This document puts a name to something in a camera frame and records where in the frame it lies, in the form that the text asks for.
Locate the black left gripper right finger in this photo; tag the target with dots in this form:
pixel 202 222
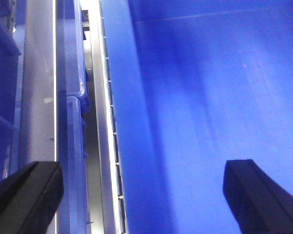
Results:
pixel 258 203

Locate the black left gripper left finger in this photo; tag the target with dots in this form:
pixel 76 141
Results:
pixel 30 197

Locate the large blue bin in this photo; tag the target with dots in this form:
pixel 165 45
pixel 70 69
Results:
pixel 196 83

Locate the stainless steel shelf beam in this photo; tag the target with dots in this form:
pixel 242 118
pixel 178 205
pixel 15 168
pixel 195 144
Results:
pixel 36 97

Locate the blue neighbouring bin rim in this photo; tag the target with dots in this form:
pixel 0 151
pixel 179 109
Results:
pixel 74 102

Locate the left roller track rail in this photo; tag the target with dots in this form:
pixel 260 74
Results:
pixel 111 181

